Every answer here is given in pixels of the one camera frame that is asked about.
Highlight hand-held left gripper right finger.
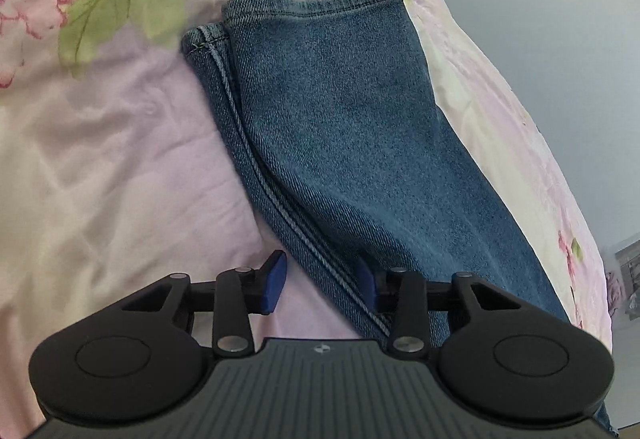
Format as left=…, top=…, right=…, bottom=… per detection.
left=352, top=255, right=524, bottom=361

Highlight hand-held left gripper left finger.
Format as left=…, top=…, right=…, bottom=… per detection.
left=120, top=250, right=289, bottom=360

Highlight blue denim pants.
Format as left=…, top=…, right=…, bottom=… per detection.
left=181, top=0, right=619, bottom=437

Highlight pink floral blanket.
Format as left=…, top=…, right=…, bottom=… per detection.
left=0, top=0, right=615, bottom=439

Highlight grey patterned curtain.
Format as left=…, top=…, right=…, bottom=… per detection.
left=614, top=235, right=640, bottom=296

